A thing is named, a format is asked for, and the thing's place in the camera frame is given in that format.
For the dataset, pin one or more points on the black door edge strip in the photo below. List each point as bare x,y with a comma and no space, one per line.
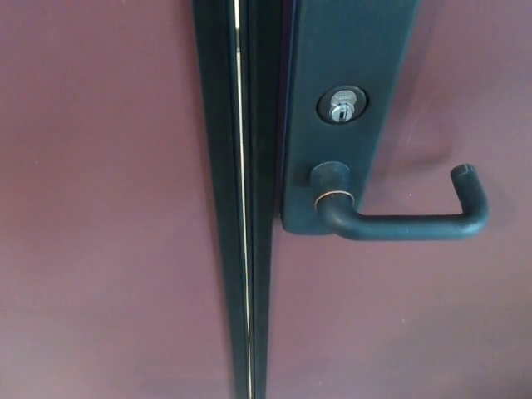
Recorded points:
220,166
262,166

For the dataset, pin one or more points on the silver lock cylinder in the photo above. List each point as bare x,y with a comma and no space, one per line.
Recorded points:
341,107

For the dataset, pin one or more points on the maroon door leaf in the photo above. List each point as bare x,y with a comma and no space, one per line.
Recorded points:
99,199
374,324

